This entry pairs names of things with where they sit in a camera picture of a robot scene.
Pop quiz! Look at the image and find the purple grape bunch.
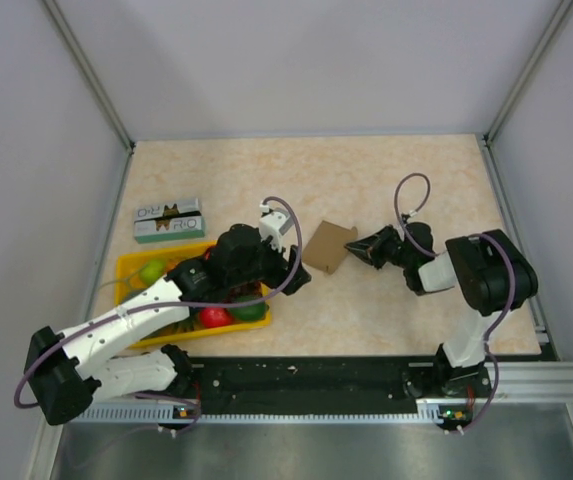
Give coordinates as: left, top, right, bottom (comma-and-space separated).
230, 282, 262, 298

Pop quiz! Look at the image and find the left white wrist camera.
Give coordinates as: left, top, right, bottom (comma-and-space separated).
258, 202, 293, 253

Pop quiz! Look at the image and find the right aluminium frame post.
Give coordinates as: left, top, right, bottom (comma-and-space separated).
483, 0, 573, 146

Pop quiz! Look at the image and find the green pear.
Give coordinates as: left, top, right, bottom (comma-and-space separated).
138, 259, 166, 286

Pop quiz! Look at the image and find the red apple front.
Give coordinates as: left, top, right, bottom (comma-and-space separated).
198, 307, 234, 329

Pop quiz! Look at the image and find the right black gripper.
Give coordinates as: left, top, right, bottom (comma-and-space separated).
345, 224, 414, 269

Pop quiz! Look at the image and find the grey slotted cable duct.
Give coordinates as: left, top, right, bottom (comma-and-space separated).
80, 399, 467, 426

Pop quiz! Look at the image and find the purple cable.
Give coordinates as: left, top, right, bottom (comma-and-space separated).
394, 173, 517, 434
14, 196, 303, 434

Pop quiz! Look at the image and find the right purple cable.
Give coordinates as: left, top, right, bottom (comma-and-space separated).
394, 173, 517, 434

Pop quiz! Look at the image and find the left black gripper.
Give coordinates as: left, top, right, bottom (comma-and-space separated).
227, 231, 310, 296

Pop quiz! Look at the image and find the green toothpaste box front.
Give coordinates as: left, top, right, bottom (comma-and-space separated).
134, 215, 206, 244

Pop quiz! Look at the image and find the aluminium frame post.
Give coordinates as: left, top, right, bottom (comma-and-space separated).
483, 0, 573, 146
40, 0, 135, 151

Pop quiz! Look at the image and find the brown cardboard box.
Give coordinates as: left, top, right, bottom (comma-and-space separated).
302, 220, 358, 275

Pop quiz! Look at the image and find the green lime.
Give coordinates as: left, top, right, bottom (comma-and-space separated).
227, 295, 269, 323

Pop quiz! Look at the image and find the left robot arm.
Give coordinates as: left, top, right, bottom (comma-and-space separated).
20, 224, 312, 426

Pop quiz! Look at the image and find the yellow plastic tray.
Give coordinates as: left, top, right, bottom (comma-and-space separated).
114, 242, 272, 349

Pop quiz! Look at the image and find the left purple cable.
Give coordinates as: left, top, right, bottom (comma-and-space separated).
14, 196, 303, 434

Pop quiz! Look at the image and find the left aluminium frame post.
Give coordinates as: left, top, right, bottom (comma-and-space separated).
40, 0, 135, 151

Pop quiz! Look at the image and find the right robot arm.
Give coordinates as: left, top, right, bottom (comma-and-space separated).
345, 222, 539, 398

